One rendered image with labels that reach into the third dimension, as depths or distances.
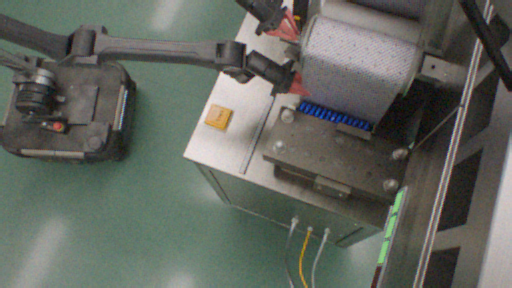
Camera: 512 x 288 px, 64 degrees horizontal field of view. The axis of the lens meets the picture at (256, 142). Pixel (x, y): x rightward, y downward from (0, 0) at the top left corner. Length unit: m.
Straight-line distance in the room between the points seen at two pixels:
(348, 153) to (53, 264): 1.72
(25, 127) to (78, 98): 0.30
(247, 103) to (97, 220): 1.27
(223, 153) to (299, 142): 0.27
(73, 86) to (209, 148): 1.18
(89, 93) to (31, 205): 0.69
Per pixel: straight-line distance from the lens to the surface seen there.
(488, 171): 0.62
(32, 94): 2.25
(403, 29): 1.14
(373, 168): 1.19
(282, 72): 1.13
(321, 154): 1.18
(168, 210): 2.26
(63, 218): 2.45
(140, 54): 1.12
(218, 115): 1.34
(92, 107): 2.26
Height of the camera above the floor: 2.16
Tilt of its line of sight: 72 degrees down
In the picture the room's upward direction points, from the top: 9 degrees counter-clockwise
